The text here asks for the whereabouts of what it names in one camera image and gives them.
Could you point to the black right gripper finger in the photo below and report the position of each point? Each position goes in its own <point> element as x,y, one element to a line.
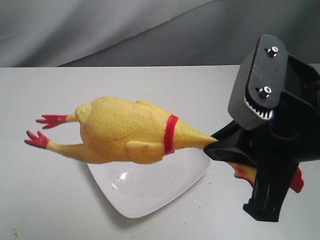
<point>234,145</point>
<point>274,175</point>

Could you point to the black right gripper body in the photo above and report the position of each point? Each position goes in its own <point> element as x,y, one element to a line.
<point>276,97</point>

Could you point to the yellow rubber chicken toy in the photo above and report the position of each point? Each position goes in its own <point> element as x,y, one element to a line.
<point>117,130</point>

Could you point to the white square plate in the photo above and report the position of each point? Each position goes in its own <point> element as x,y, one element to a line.
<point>137,190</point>

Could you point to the grey backdrop cloth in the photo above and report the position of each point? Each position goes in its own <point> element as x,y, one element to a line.
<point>130,33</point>

